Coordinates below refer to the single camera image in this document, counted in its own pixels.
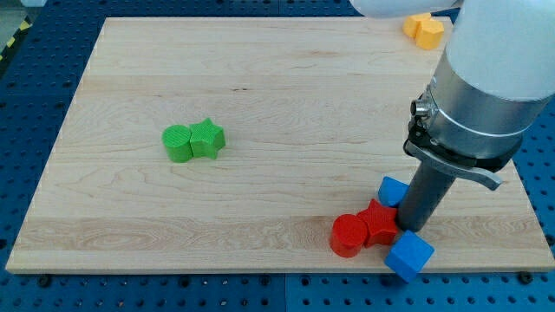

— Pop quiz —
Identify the yellow hexagon block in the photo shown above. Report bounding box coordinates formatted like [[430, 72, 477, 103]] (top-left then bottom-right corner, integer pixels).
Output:
[[415, 19, 445, 49]]

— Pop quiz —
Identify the blue cube block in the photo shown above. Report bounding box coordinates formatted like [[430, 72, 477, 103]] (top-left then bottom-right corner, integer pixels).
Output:
[[384, 231, 434, 283]]

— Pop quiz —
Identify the red cylinder block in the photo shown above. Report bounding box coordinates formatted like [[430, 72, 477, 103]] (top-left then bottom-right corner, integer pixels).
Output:
[[329, 214, 368, 258]]

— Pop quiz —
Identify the green star block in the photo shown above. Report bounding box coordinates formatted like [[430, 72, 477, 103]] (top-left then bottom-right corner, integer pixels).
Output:
[[190, 118, 225, 159]]

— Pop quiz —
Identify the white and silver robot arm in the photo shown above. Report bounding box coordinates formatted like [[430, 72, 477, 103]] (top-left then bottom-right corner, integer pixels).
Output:
[[352, 0, 554, 190]]

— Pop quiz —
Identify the red star block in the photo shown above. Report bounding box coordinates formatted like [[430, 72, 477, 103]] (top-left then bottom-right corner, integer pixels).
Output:
[[356, 199, 398, 248]]

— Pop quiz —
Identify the green cylinder block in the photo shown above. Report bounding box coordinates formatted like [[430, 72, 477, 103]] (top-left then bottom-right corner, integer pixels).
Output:
[[161, 125, 193, 163]]

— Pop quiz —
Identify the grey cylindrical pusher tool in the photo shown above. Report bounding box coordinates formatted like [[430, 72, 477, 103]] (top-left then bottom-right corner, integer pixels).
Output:
[[396, 163, 455, 232]]

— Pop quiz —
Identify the yellow block at rear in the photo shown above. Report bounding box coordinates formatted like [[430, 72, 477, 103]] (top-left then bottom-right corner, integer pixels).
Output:
[[402, 12, 432, 38]]

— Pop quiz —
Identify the light wooden board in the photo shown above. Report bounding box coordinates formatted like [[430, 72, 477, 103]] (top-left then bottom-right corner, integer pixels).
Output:
[[4, 16, 555, 275]]

